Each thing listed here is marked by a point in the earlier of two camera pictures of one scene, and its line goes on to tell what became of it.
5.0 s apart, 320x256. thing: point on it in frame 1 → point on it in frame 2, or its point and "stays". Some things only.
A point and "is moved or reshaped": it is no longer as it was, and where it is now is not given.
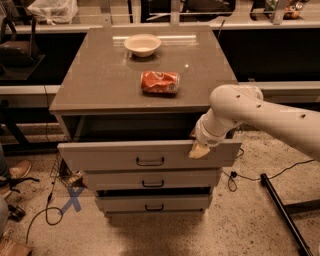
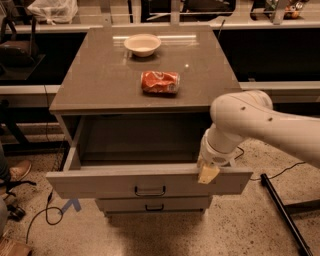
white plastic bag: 54,11 stays
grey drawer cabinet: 129,100 stays
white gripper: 204,136 → 213,157
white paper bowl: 142,45 stays
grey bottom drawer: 153,204 stays
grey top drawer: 137,141 is moved or reshaped
